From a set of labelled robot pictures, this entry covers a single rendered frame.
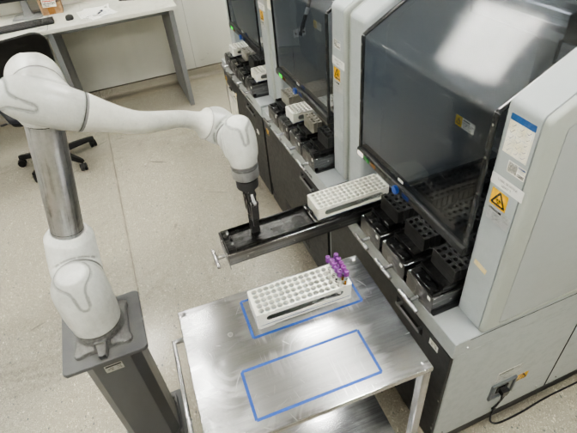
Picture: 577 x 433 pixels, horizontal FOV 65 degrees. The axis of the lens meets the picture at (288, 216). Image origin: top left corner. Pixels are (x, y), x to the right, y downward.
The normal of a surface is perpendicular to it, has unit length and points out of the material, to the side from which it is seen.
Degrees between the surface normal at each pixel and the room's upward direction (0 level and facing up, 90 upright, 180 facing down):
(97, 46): 90
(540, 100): 29
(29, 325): 0
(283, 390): 0
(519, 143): 90
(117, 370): 90
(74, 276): 6
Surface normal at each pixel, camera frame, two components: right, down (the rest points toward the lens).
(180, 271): -0.08, -0.76
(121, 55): 0.37, 0.58
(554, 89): -0.52, -0.51
